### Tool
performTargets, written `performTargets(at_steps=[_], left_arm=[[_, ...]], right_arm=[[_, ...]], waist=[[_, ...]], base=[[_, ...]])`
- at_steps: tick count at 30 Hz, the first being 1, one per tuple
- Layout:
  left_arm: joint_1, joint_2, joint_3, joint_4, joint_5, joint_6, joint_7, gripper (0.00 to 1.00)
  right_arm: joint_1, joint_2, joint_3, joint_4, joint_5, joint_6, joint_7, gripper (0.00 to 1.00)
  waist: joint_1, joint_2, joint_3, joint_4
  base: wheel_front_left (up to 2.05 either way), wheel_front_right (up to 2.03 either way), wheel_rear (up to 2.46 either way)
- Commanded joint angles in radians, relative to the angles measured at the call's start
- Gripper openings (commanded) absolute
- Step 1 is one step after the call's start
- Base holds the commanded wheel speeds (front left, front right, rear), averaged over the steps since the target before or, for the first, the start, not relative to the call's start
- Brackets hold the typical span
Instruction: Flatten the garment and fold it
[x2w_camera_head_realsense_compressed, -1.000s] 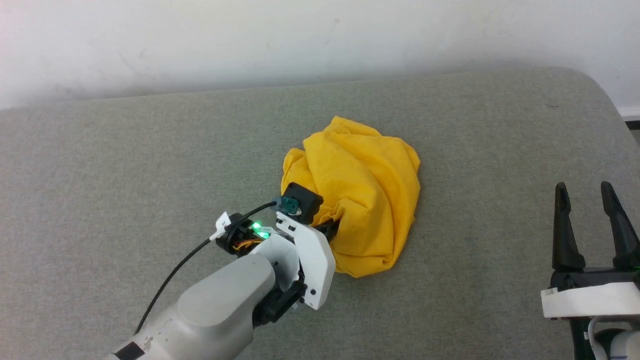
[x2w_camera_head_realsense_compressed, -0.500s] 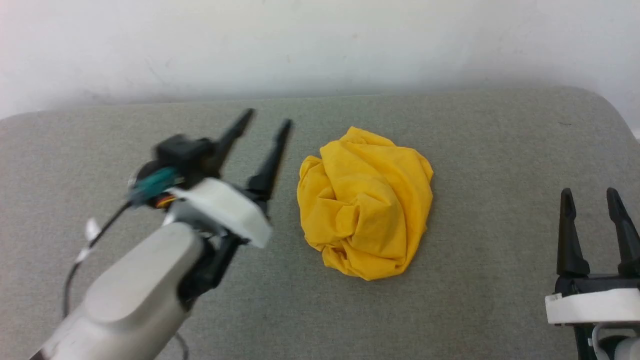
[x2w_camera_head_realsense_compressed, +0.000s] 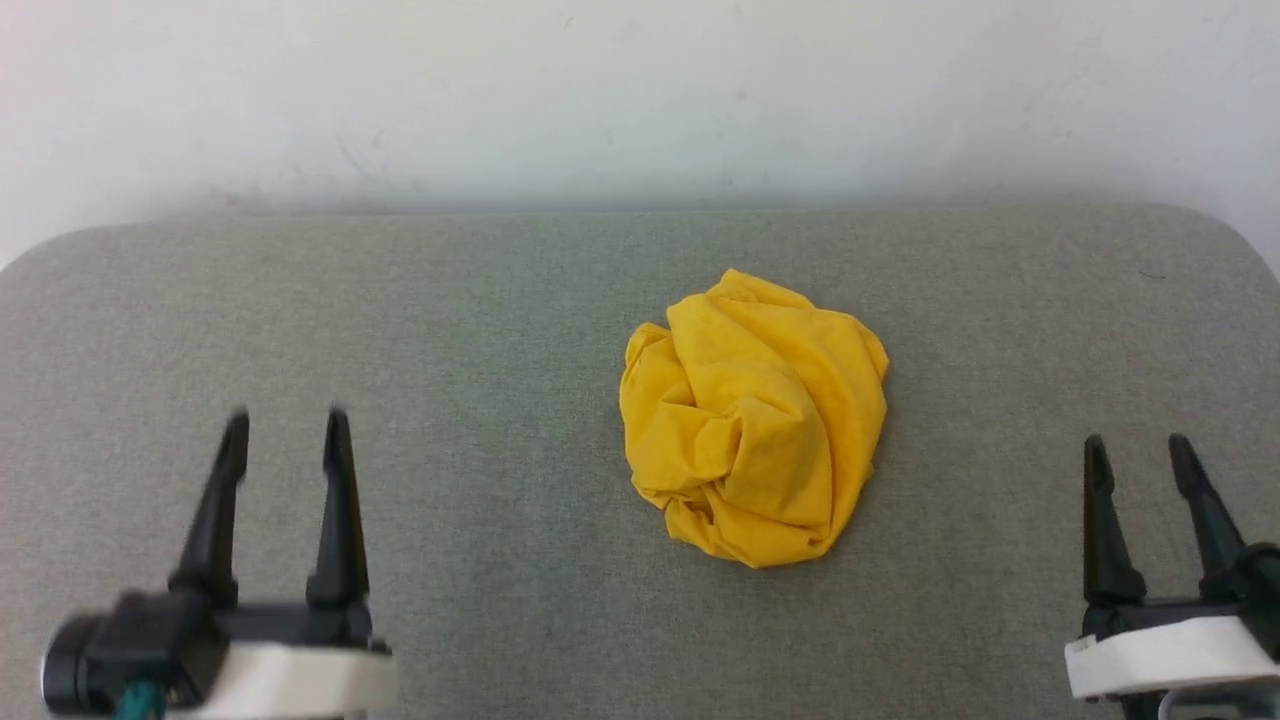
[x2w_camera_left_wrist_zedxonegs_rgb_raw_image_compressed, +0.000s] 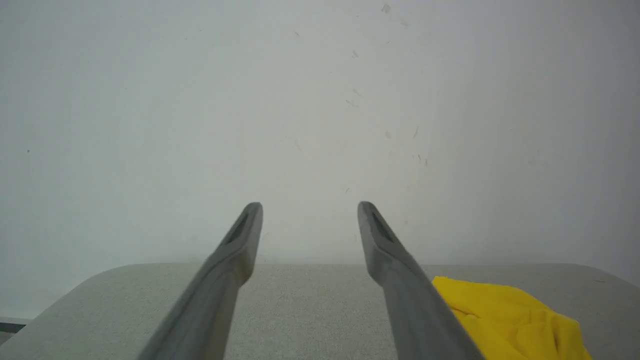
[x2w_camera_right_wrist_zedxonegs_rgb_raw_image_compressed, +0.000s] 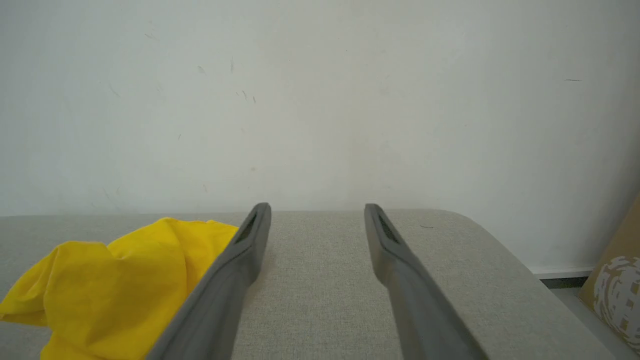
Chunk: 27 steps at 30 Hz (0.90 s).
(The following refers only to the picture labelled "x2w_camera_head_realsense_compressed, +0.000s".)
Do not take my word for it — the yellow cartoon print garment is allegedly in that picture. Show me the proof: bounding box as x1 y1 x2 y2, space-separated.
618 268 890 570

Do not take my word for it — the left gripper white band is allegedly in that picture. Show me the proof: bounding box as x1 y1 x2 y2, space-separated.
168 407 398 720

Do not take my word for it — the grey fabric sofa cushion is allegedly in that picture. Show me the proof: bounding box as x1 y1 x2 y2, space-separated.
0 205 1280 720

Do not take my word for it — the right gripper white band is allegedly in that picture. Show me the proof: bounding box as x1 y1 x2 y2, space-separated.
1064 432 1280 720

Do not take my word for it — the teal cable connector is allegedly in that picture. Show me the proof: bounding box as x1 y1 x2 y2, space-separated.
113 680 167 720

